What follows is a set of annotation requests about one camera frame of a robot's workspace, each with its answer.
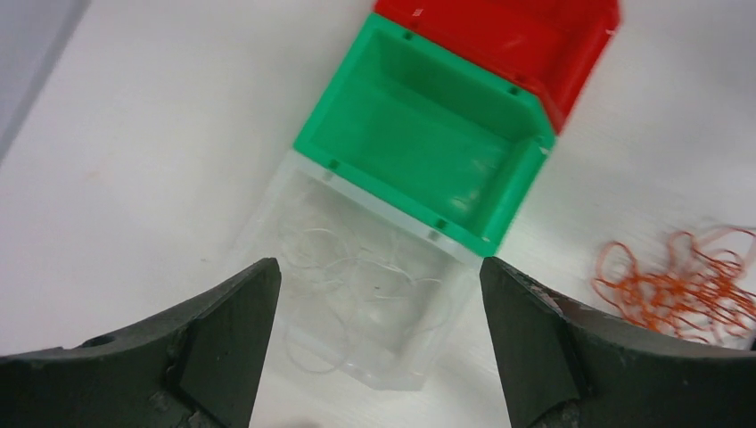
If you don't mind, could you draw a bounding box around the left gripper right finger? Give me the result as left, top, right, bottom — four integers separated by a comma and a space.
480, 257, 755, 427

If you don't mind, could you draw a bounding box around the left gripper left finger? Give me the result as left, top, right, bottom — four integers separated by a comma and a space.
1, 258, 282, 427

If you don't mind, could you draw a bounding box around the thin white cable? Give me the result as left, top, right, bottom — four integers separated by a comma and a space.
277, 226, 450, 376

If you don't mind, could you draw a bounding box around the orange cable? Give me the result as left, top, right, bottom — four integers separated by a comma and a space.
591, 226, 756, 345

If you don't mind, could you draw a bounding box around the clear plastic bin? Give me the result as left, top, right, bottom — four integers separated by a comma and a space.
225, 151, 481, 391

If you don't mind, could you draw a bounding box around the green plastic bin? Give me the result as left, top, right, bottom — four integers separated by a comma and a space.
293, 13, 555, 257

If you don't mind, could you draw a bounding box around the red plastic bin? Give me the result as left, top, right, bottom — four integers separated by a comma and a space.
374, 0, 621, 134

